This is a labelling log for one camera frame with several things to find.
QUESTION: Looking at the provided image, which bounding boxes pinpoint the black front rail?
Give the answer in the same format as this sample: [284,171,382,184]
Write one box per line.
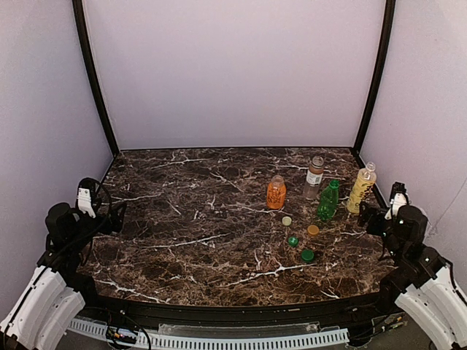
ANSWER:
[72,273,401,329]

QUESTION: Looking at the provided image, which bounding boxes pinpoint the black frame post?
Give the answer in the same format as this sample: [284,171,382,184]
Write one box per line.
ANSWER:
[352,0,396,159]
[72,0,120,158]

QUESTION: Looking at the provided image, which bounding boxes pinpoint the gold brown bottle cap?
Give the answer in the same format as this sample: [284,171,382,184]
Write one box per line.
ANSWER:
[307,225,320,236]

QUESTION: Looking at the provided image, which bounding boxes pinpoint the large yellow tea bottle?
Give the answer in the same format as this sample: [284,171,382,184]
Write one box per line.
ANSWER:
[346,162,377,214]

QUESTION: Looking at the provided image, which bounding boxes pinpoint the green plastic bottle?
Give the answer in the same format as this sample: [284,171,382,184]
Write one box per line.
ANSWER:
[317,179,340,221]

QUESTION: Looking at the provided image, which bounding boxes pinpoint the cream white bottle cap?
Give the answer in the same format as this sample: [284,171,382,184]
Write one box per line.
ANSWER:
[282,216,292,227]

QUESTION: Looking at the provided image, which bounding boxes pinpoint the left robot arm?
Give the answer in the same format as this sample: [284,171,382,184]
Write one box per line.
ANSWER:
[1,203,127,349]

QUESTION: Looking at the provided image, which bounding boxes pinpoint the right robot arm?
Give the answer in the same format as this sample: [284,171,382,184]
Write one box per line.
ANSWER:
[358,203,466,349]

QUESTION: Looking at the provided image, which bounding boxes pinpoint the orange juice bottle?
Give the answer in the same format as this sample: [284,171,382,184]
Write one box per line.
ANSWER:
[266,175,287,210]

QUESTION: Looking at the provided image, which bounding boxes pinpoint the large dark green cap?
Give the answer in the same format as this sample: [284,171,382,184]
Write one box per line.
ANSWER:
[301,249,314,263]

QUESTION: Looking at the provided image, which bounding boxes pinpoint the brown coffee glass bottle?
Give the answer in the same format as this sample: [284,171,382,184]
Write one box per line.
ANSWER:
[303,155,324,200]

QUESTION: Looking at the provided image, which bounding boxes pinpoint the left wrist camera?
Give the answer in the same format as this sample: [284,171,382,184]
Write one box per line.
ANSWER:
[75,177,101,219]

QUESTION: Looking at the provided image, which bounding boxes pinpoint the left black frame post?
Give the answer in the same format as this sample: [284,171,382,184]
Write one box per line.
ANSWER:
[72,0,120,158]

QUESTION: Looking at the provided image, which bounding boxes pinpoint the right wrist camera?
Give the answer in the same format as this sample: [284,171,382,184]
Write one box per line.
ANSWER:
[385,182,410,220]

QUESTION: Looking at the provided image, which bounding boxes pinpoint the white slotted cable duct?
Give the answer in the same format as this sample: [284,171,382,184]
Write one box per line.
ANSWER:
[68,317,350,349]

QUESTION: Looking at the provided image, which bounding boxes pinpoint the right black frame post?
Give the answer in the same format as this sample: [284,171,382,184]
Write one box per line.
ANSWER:
[352,0,396,159]

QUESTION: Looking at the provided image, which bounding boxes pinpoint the green bottle cap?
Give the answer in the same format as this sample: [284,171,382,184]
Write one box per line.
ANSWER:
[287,236,298,247]

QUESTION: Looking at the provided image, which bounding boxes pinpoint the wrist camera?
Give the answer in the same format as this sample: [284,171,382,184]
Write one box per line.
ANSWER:
[75,177,101,219]
[385,182,410,220]

